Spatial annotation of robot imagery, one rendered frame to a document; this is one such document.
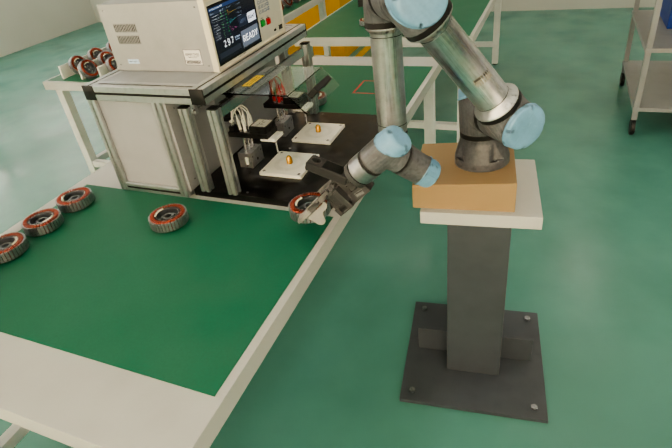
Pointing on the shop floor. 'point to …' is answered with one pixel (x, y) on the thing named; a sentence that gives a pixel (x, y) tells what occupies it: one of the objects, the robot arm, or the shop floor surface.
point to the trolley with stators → (649, 86)
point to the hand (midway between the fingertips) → (307, 206)
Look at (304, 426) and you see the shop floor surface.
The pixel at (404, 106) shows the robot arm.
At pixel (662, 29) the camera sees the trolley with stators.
